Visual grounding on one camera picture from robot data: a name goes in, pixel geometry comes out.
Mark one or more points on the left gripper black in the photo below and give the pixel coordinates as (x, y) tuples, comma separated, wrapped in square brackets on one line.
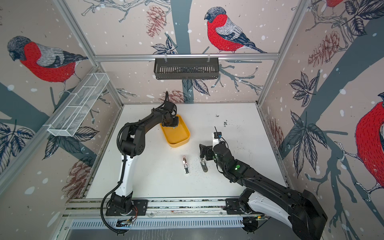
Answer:
[(175, 124)]

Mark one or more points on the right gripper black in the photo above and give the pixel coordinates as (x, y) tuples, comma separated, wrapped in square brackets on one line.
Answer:
[(204, 150)]

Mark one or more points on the metal stapler base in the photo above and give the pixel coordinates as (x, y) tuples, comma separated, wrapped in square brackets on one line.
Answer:
[(204, 165)]

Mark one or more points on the white pink stapler body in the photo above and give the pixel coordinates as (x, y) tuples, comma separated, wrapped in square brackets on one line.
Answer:
[(186, 166)]

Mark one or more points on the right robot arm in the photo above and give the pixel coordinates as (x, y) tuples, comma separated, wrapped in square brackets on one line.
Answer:
[(299, 210)]

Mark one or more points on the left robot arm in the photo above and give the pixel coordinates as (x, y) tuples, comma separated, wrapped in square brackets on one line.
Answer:
[(131, 142)]

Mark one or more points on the yellow plastic tray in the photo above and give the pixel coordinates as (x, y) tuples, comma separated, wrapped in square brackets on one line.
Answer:
[(177, 136)]

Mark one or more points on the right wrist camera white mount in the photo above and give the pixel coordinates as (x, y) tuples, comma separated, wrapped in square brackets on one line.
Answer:
[(217, 137)]

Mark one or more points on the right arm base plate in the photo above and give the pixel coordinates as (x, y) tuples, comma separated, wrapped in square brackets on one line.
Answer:
[(235, 206)]

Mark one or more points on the black hanging wire basket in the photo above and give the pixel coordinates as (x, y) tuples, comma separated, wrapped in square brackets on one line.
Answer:
[(186, 69)]

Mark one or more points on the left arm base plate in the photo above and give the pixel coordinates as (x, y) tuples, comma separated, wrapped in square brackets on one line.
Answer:
[(129, 208)]

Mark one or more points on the white wire mesh shelf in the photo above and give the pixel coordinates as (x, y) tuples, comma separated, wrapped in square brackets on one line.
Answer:
[(71, 117)]

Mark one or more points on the aluminium rail front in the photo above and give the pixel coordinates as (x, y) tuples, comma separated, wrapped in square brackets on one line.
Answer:
[(177, 208)]

